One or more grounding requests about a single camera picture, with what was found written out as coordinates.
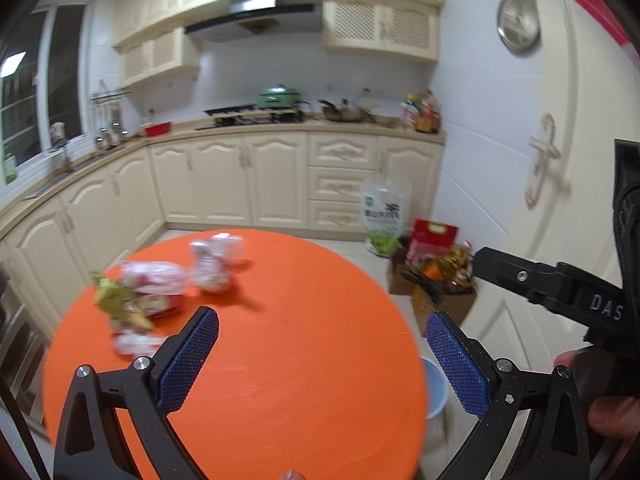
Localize kitchen window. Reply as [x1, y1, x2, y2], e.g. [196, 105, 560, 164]
[1, 4, 86, 165]

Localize cream upper cabinets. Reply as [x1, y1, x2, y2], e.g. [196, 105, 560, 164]
[113, 0, 444, 87]

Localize brown cardboard box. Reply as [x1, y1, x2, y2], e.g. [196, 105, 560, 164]
[386, 248, 477, 337]

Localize cooking oil bottles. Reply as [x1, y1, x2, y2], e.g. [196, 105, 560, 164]
[422, 240, 473, 295]

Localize range hood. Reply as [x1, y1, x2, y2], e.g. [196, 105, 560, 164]
[183, 1, 322, 44]

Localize utensil rack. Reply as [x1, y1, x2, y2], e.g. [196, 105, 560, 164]
[91, 79, 132, 153]

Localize brass door handle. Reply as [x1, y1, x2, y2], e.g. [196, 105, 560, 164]
[523, 113, 573, 211]

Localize person's right hand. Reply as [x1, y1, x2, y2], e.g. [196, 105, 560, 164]
[553, 349, 640, 441]

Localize light blue trash bin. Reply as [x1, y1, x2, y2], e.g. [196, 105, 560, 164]
[421, 356, 449, 420]

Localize green dish soap bottle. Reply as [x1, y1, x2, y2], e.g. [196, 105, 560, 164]
[3, 153, 17, 184]

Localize white door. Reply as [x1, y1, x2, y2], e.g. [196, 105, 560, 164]
[459, 0, 640, 376]

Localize green yellow snack wrapper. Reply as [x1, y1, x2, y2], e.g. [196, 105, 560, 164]
[91, 272, 154, 334]

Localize green cooking pot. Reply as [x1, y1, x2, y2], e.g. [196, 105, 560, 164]
[256, 84, 302, 110]

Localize red bowl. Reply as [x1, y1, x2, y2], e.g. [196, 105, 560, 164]
[143, 122, 172, 138]

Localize clear plastic bag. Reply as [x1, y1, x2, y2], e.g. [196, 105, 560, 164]
[190, 232, 244, 294]

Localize black wok pan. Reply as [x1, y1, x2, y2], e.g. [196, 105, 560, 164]
[319, 88, 371, 124]

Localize red white plastic bag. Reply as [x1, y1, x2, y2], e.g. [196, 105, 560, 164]
[119, 260, 186, 318]

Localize white green rice bag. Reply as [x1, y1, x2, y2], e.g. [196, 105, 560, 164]
[360, 176, 412, 257]

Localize cream cabinets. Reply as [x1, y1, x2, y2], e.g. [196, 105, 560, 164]
[113, 0, 444, 87]
[1, 125, 445, 332]

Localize condiment packages on counter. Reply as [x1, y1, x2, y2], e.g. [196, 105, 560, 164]
[400, 89, 442, 134]

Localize small white plastic bag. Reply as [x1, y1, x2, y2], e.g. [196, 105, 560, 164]
[112, 330, 165, 358]

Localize red gift bag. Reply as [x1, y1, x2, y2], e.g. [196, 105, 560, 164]
[406, 219, 459, 266]

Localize black gas stove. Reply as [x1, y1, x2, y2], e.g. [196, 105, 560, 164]
[194, 104, 305, 131]

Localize cream lower cabinets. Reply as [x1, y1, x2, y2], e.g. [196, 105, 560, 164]
[1, 125, 445, 332]

